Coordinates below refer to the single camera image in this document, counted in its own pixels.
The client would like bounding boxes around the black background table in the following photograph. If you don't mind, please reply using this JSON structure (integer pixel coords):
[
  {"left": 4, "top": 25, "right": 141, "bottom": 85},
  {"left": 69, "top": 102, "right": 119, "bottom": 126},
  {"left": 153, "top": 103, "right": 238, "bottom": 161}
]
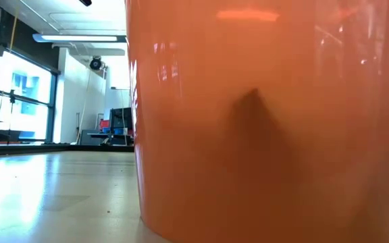
[{"left": 86, "top": 132, "right": 134, "bottom": 146}]

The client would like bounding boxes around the blue storage box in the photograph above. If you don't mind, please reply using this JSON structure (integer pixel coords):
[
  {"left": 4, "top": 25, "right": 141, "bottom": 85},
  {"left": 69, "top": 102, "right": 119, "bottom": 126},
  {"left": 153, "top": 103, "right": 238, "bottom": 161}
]
[{"left": 102, "top": 127, "right": 128, "bottom": 135}]

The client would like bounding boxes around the long ceiling light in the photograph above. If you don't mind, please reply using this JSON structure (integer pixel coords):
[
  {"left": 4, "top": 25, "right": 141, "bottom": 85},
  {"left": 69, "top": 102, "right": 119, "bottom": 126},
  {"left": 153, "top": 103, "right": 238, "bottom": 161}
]
[{"left": 32, "top": 32, "right": 128, "bottom": 44}]

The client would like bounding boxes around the orange plastic bucket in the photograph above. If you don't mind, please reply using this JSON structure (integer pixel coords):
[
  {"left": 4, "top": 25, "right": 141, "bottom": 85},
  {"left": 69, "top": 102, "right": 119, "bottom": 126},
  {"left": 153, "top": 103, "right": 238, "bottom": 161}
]
[{"left": 124, "top": 0, "right": 389, "bottom": 243}]

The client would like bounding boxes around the grey low cabinet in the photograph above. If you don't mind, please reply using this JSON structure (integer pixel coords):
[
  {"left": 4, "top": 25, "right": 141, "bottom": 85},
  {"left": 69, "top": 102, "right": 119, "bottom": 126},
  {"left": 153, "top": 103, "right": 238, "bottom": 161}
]
[{"left": 79, "top": 130, "right": 103, "bottom": 146}]

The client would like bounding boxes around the black computer monitor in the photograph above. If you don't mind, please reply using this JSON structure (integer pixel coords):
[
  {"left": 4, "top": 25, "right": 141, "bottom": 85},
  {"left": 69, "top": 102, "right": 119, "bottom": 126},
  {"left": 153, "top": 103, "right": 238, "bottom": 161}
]
[{"left": 109, "top": 107, "right": 134, "bottom": 130}]

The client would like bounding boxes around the round black ceiling fixture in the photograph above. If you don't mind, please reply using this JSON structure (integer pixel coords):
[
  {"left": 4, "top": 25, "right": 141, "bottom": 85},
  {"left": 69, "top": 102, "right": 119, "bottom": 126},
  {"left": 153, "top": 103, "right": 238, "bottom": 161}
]
[{"left": 88, "top": 56, "right": 103, "bottom": 71}]

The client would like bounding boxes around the yellow hanging strap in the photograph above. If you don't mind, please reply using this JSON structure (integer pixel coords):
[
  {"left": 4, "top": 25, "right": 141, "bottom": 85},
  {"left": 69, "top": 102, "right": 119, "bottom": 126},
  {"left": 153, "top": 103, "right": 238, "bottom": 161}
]
[{"left": 9, "top": 8, "right": 19, "bottom": 51}]

